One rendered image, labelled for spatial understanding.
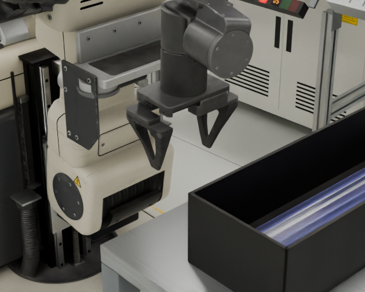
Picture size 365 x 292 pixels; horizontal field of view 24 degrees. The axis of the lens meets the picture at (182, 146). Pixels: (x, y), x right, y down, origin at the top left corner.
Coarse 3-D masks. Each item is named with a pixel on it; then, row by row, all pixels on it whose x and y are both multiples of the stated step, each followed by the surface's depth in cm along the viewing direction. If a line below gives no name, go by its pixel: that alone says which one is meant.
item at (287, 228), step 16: (352, 176) 126; (320, 192) 122; (336, 192) 122; (352, 192) 122; (304, 208) 119; (320, 208) 119; (336, 208) 119; (272, 224) 115; (288, 224) 115; (304, 224) 115; (320, 224) 115; (288, 240) 112
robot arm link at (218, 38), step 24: (192, 0) 94; (216, 0) 96; (192, 24) 94; (216, 24) 92; (240, 24) 91; (192, 48) 94; (216, 48) 91; (240, 48) 93; (216, 72) 92; (240, 72) 94
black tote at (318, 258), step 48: (288, 144) 121; (336, 144) 130; (192, 192) 110; (240, 192) 117; (288, 192) 125; (192, 240) 113; (240, 240) 105; (336, 240) 106; (240, 288) 108; (288, 288) 102
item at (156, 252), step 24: (168, 216) 125; (120, 240) 120; (144, 240) 120; (168, 240) 120; (120, 264) 116; (144, 264) 115; (168, 264) 115; (120, 288) 119; (144, 288) 114; (168, 288) 110; (192, 288) 110; (216, 288) 110; (336, 288) 110; (360, 288) 110
